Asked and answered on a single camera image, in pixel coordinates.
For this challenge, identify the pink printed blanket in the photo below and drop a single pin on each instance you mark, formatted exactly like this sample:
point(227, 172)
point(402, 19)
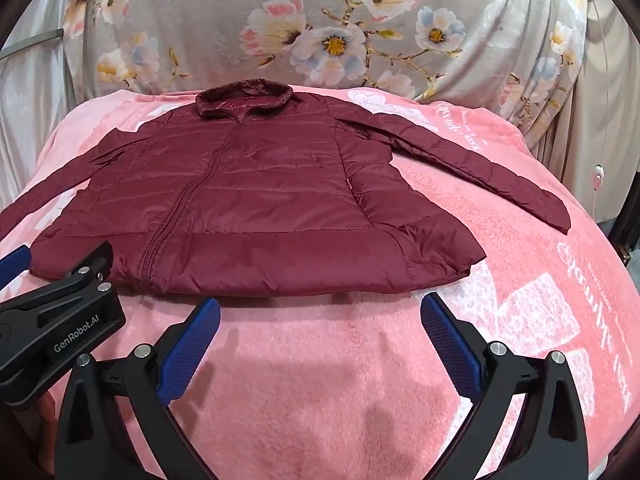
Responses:
point(300, 385)

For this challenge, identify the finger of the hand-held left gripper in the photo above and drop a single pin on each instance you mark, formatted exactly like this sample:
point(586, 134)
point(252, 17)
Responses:
point(12, 267)
point(75, 260)

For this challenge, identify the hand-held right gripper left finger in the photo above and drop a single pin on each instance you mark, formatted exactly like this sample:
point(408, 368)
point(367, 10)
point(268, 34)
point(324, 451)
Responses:
point(192, 345)

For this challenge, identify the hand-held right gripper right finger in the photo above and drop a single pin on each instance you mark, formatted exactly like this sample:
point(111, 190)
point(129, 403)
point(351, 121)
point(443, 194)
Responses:
point(450, 345)

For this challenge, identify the grey floral quilt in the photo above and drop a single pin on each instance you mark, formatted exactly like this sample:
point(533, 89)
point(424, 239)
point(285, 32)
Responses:
point(200, 25)

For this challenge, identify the beige cloth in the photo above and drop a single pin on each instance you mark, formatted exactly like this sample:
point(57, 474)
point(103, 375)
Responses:
point(565, 125)

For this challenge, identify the maroon puffer jacket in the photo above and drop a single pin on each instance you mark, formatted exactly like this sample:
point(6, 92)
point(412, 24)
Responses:
point(250, 185)

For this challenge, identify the white curtain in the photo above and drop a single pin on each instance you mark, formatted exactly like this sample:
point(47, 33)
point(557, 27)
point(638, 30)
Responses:
point(30, 125)

